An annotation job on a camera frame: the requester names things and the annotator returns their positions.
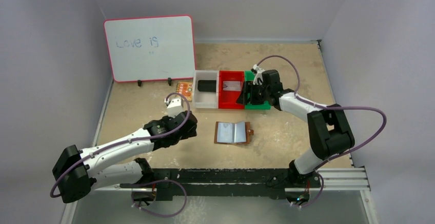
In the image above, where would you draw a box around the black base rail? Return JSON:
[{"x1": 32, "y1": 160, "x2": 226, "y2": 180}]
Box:
[{"x1": 120, "y1": 167, "x2": 322, "y2": 202}]

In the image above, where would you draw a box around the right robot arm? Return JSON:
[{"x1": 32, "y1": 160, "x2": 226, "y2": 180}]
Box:
[{"x1": 236, "y1": 66, "x2": 355, "y2": 187}]

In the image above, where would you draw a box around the green plastic bin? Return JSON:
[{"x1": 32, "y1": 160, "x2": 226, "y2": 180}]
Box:
[{"x1": 244, "y1": 71, "x2": 271, "y2": 110}]

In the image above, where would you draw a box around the pink framed whiteboard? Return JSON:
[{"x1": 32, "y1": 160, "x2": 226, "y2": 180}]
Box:
[{"x1": 103, "y1": 15, "x2": 196, "y2": 83}]

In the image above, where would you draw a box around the silver card in red bin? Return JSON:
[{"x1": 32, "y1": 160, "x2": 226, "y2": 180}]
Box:
[{"x1": 222, "y1": 81, "x2": 242, "y2": 91}]

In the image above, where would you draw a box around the brown leather card holder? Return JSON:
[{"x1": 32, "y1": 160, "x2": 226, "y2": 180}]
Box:
[{"x1": 213, "y1": 121, "x2": 254, "y2": 145}]

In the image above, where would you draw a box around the black card in white bin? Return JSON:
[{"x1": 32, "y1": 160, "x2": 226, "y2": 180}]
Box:
[{"x1": 197, "y1": 79, "x2": 217, "y2": 93}]

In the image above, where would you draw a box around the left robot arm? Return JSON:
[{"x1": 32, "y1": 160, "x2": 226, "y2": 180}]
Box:
[{"x1": 50, "y1": 111, "x2": 197, "y2": 203}]

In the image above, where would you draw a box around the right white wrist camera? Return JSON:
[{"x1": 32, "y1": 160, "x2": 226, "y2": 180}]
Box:
[{"x1": 251, "y1": 64, "x2": 265, "y2": 82}]

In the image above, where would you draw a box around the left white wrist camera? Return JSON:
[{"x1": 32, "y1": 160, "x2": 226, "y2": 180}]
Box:
[{"x1": 165, "y1": 97, "x2": 184, "y2": 118}]

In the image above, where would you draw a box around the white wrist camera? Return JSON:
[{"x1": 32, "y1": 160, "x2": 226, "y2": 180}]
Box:
[
  {"x1": 165, "y1": 97, "x2": 184, "y2": 118},
  {"x1": 251, "y1": 64, "x2": 265, "y2": 82}
]

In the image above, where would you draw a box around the orange patterned card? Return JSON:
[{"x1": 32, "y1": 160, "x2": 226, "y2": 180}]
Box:
[{"x1": 175, "y1": 82, "x2": 193, "y2": 101}]

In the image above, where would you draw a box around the white plastic bin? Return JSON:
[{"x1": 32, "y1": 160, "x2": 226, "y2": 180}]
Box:
[{"x1": 192, "y1": 70, "x2": 219, "y2": 109}]

